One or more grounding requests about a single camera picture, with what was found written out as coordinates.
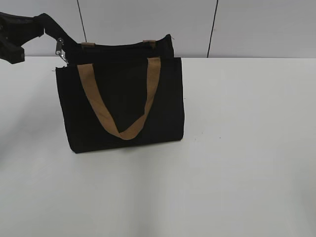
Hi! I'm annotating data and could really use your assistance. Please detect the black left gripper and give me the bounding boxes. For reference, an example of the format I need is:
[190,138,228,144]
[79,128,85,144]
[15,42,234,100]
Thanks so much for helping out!
[0,12,44,64]

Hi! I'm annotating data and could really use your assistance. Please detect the black tote bag tan handles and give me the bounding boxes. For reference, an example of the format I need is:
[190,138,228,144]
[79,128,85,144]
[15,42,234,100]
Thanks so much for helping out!
[34,13,185,155]

